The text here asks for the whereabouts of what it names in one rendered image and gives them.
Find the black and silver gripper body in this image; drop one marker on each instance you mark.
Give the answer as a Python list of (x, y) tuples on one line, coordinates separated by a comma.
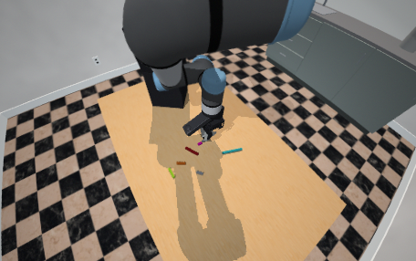
[(215, 121)]

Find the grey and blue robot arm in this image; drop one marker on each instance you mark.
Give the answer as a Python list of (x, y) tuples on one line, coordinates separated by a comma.
[(161, 33)]

